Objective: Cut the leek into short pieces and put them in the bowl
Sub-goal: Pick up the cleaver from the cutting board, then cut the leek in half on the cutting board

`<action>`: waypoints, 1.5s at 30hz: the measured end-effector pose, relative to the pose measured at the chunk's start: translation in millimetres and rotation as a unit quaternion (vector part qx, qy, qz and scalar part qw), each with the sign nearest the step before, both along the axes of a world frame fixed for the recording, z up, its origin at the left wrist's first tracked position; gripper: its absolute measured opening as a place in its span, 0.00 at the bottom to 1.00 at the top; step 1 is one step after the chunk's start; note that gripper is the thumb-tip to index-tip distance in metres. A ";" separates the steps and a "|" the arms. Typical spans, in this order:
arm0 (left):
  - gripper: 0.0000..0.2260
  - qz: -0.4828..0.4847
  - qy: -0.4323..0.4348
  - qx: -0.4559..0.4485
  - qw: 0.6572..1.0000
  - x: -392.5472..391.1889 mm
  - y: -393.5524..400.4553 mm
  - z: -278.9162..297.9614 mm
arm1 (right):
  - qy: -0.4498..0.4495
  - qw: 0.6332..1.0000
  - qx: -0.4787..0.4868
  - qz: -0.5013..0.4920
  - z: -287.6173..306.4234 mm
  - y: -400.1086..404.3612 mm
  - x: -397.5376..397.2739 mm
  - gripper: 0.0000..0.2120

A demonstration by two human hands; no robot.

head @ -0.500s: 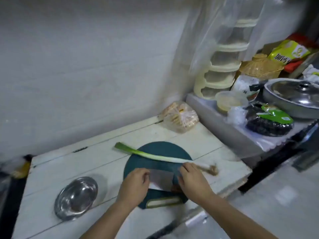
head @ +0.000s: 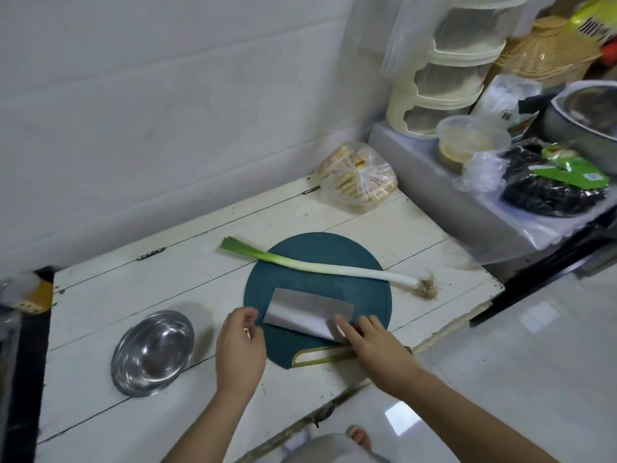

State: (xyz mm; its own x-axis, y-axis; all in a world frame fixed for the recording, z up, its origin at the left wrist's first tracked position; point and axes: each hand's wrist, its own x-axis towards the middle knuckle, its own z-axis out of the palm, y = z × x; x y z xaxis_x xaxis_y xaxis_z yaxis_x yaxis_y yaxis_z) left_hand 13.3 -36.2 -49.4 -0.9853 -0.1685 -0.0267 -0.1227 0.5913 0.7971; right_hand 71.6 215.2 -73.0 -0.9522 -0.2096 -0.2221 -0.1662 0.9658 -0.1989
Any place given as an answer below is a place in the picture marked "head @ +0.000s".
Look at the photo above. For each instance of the long green leek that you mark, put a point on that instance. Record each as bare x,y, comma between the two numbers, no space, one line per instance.
328,270

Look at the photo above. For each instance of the grey metal pot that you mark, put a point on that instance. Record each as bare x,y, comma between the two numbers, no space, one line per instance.
585,120

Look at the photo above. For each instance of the clear bag of biscuits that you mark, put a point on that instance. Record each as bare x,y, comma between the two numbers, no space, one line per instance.
359,178

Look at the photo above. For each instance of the clear lidded plastic container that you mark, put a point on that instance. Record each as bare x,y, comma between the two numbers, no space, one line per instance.
470,139

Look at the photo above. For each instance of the person's right thumb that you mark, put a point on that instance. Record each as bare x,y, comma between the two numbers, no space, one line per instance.
347,327

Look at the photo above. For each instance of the person's foot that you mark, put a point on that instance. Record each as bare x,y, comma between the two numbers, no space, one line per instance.
360,437

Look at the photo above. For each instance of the person's left hand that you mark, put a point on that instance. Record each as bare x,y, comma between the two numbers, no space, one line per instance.
238,354

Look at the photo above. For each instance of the person's right forearm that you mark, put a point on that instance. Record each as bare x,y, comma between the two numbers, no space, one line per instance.
462,424

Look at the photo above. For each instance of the white plastic packet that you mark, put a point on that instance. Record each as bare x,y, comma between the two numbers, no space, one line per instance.
503,98

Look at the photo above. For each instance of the crumpled clear plastic bag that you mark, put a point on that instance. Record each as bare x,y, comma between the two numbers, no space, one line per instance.
479,173

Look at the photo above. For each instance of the person's left thumb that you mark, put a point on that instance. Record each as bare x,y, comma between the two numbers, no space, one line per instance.
254,335

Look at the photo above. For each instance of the person's right hand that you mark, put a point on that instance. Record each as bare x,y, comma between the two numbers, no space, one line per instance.
381,354

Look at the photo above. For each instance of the stainless steel bowl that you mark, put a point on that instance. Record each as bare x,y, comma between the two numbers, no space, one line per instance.
152,354

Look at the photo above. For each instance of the person's grey shorts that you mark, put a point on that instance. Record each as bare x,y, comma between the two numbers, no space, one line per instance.
332,450

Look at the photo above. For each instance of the black plastic bag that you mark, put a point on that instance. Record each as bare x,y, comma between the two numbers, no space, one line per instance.
544,197

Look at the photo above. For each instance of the green snack packet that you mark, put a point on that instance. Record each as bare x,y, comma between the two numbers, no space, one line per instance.
573,171

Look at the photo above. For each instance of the cream tiered storage rack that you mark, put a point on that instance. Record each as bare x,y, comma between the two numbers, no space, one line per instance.
434,106

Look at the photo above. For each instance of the yellow packet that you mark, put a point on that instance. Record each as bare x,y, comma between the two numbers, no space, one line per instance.
593,16

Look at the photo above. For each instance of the steel cleaver knife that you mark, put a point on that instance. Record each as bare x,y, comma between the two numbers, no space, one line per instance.
303,311

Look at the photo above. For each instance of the metal table hinge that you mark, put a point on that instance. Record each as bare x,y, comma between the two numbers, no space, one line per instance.
311,190
150,254

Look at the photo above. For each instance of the woven wicker basket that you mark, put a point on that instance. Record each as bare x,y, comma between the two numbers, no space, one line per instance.
549,50

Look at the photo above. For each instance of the round green cutting board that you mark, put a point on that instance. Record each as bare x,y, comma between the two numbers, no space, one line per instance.
299,255

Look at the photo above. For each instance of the white wooden table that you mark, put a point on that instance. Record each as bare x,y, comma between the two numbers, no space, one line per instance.
144,284

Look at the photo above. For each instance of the clear plastic cover sheet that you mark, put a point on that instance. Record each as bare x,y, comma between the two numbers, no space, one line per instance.
434,187

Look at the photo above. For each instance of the black cabinet base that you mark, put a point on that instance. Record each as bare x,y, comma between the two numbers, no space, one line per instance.
544,269

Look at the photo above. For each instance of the person's left forearm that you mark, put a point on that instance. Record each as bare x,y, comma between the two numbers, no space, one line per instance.
212,429

